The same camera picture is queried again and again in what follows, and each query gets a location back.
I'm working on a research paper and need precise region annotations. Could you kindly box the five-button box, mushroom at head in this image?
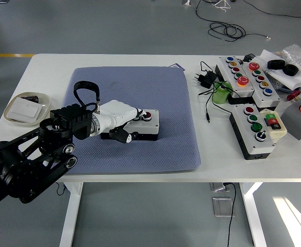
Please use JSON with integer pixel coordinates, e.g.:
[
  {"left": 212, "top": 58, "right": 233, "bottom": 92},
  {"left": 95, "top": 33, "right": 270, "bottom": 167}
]
[{"left": 240, "top": 61, "right": 282, "bottom": 109}]

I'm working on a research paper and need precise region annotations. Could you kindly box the metal floor socket box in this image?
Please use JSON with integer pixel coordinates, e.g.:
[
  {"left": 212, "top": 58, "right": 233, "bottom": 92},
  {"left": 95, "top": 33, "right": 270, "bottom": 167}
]
[{"left": 212, "top": 197, "right": 236, "bottom": 218}]

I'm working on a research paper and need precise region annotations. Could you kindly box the short black hanging cable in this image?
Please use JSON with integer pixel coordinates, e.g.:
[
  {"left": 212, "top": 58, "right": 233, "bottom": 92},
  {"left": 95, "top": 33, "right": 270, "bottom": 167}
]
[{"left": 55, "top": 182, "right": 68, "bottom": 196}]

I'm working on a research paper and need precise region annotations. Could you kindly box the grey block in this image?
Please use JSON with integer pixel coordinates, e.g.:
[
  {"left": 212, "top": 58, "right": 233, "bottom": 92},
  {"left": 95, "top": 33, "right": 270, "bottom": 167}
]
[{"left": 280, "top": 96, "right": 301, "bottom": 141}]

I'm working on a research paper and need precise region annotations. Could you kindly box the black power adapter with cord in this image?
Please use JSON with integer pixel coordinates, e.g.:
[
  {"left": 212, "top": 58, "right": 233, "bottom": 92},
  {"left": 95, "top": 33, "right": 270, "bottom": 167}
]
[{"left": 193, "top": 61, "right": 233, "bottom": 123}]

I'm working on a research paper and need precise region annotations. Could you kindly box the small dark metal part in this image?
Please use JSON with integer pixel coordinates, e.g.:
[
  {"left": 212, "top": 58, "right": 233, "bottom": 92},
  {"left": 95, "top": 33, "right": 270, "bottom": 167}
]
[{"left": 21, "top": 95, "right": 40, "bottom": 103}]

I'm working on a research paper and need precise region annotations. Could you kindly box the coiled black floor cable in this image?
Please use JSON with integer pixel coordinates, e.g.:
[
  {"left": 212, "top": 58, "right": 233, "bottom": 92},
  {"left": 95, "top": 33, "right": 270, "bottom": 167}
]
[{"left": 195, "top": 0, "right": 272, "bottom": 42}]

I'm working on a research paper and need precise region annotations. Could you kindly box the five-button box, mushroom at end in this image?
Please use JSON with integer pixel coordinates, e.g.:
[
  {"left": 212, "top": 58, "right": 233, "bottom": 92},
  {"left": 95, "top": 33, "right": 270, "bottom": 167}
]
[{"left": 214, "top": 56, "right": 256, "bottom": 105}]

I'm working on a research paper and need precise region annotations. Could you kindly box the black cable under table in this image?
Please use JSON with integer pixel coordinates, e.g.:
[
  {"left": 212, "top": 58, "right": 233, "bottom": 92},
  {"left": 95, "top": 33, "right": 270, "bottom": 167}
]
[{"left": 226, "top": 182, "right": 238, "bottom": 247}]

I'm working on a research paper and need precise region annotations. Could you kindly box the white wall switch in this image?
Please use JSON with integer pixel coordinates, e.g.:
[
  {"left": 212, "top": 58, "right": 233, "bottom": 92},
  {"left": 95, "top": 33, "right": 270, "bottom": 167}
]
[{"left": 6, "top": 97, "right": 43, "bottom": 121}]

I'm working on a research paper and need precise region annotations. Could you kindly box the clear bubble wrap bag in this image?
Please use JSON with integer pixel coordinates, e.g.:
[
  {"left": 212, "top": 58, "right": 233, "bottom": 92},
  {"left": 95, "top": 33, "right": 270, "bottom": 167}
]
[{"left": 275, "top": 44, "right": 301, "bottom": 72}]

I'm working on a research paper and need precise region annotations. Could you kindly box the socket bracket under table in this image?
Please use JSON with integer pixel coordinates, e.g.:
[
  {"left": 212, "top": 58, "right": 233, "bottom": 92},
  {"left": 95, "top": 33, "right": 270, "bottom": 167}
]
[{"left": 209, "top": 182, "right": 233, "bottom": 192}]

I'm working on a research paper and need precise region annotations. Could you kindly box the red knob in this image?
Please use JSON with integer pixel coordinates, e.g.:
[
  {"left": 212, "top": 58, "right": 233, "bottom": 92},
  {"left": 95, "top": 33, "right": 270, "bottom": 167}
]
[{"left": 287, "top": 90, "right": 301, "bottom": 101}]

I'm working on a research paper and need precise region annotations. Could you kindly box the blue-grey textured mat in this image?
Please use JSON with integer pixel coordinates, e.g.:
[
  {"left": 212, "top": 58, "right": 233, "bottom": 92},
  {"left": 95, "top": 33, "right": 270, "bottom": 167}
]
[{"left": 62, "top": 66, "right": 202, "bottom": 175}]

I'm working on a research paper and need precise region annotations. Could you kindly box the white floor cable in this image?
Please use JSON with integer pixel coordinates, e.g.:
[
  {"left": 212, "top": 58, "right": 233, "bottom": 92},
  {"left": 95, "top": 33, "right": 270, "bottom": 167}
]
[{"left": 211, "top": 0, "right": 232, "bottom": 12}]

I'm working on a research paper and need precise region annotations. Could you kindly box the cream switch with green red keys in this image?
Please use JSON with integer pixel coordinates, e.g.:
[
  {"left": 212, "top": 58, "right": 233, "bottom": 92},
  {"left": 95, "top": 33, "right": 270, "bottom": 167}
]
[{"left": 259, "top": 108, "right": 288, "bottom": 144}]

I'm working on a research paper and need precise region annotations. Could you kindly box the blue ring plate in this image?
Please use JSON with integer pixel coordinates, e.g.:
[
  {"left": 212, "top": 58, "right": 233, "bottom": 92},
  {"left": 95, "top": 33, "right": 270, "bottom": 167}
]
[{"left": 278, "top": 78, "right": 301, "bottom": 93}]

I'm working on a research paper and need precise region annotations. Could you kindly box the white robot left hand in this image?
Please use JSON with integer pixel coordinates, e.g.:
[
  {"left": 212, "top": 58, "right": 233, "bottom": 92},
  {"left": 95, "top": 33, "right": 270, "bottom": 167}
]
[{"left": 96, "top": 99, "right": 153, "bottom": 144}]

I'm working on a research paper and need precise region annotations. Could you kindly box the white table leg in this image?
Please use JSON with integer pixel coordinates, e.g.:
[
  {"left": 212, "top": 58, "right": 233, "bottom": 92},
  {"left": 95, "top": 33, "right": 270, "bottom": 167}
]
[
  {"left": 239, "top": 182, "right": 267, "bottom": 247},
  {"left": 59, "top": 182, "right": 84, "bottom": 247}
]

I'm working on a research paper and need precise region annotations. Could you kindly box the purple card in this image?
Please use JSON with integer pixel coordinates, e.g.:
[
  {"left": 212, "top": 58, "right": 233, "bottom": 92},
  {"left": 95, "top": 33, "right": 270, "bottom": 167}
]
[{"left": 169, "top": 63, "right": 187, "bottom": 72}]

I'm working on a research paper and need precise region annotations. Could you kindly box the black foam ring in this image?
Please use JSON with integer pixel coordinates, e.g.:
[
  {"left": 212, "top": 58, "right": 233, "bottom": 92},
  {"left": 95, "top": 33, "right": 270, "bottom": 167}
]
[
  {"left": 283, "top": 64, "right": 299, "bottom": 77},
  {"left": 267, "top": 59, "right": 287, "bottom": 70}
]

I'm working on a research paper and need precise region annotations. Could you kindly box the four-button control box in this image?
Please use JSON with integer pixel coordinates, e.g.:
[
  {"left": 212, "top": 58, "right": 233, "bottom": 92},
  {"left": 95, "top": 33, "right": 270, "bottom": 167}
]
[
  {"left": 100, "top": 109, "right": 160, "bottom": 142},
  {"left": 229, "top": 103, "right": 276, "bottom": 161}
]

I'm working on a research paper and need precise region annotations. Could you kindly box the cream oval tray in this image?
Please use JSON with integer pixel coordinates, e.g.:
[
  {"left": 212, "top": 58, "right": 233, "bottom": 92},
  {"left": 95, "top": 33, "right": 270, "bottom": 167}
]
[{"left": 4, "top": 91, "right": 52, "bottom": 127}]

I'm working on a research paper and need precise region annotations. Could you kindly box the long black floor cable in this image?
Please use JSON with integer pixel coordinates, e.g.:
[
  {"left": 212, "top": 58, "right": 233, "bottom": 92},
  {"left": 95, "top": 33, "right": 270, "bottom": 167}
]
[{"left": 243, "top": 0, "right": 301, "bottom": 18}]

